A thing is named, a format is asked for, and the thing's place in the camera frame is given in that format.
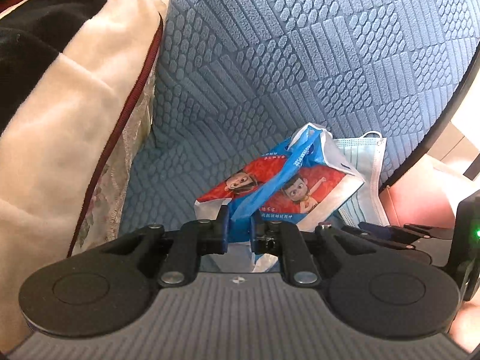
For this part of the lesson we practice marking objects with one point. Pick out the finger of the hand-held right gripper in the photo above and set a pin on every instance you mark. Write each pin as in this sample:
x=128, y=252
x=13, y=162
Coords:
x=431, y=231
x=373, y=228

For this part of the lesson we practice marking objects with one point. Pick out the black chair frame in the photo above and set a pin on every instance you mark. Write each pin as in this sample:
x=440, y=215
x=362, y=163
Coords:
x=442, y=120

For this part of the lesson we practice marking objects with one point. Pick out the blue face mask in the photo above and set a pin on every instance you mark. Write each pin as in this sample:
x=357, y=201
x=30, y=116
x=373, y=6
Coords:
x=365, y=165

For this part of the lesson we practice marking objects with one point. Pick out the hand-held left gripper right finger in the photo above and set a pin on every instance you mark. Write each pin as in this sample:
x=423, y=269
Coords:
x=257, y=230

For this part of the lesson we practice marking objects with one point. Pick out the floral lace cloth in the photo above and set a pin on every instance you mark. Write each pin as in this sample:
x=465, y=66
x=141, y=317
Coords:
x=112, y=180

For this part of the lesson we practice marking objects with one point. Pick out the blue textured seat cover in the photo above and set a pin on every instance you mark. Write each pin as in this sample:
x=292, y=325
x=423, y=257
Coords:
x=300, y=63

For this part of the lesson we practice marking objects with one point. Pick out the cartoon print tissue packet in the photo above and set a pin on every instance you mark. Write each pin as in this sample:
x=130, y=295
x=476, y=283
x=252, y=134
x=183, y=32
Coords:
x=311, y=191

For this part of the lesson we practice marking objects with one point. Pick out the cream black red blanket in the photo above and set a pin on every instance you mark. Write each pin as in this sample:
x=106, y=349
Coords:
x=56, y=120

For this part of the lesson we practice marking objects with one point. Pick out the person's right hand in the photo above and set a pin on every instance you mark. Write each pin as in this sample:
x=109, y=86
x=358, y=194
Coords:
x=467, y=326

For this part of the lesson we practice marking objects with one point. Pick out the pink cardboard box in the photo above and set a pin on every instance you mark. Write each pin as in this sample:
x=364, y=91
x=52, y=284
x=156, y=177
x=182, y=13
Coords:
x=420, y=195

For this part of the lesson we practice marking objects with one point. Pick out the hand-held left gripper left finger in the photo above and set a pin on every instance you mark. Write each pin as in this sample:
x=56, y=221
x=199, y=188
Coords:
x=222, y=228

